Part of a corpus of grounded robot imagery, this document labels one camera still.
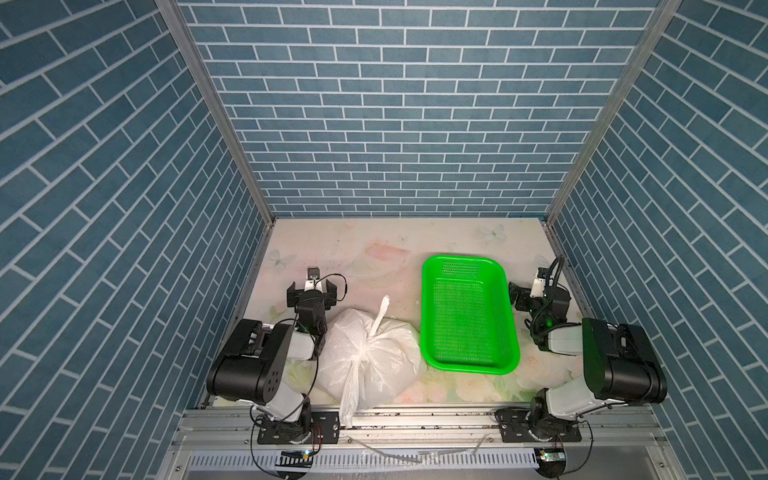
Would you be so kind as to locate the green plastic basket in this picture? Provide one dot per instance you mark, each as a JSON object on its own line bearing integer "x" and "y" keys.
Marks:
{"x": 467, "y": 322}

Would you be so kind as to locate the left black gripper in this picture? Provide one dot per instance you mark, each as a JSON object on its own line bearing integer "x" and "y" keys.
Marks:
{"x": 310, "y": 296}

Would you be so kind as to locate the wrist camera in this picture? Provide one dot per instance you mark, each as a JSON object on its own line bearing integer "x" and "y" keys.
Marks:
{"x": 312, "y": 277}
{"x": 540, "y": 282}

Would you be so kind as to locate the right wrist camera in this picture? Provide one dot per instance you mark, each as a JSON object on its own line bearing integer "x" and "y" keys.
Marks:
{"x": 540, "y": 282}

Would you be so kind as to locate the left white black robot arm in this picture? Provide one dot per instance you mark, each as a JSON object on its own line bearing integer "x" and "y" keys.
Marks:
{"x": 251, "y": 363}

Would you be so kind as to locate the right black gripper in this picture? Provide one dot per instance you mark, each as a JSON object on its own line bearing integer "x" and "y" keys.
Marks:
{"x": 525, "y": 297}

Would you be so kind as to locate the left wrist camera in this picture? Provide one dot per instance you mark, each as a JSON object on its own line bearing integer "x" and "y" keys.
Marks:
{"x": 312, "y": 277}

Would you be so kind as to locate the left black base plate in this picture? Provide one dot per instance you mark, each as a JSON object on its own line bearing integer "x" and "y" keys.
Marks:
{"x": 322, "y": 427}

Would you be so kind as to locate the aluminium front rail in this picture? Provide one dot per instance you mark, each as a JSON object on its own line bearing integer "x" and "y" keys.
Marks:
{"x": 618, "y": 443}

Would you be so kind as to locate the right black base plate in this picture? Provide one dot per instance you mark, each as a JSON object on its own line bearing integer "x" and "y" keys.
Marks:
{"x": 518, "y": 425}

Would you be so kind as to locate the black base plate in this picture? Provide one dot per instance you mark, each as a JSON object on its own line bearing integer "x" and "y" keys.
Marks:
{"x": 322, "y": 427}
{"x": 518, "y": 425}

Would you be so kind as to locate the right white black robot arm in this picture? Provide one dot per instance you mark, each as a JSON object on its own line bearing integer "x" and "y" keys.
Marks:
{"x": 619, "y": 368}

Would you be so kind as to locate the white slotted cable duct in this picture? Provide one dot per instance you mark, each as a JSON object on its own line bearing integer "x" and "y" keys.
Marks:
{"x": 362, "y": 460}

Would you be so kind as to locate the white plastic bag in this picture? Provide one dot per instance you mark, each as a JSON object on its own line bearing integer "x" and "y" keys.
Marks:
{"x": 368, "y": 360}

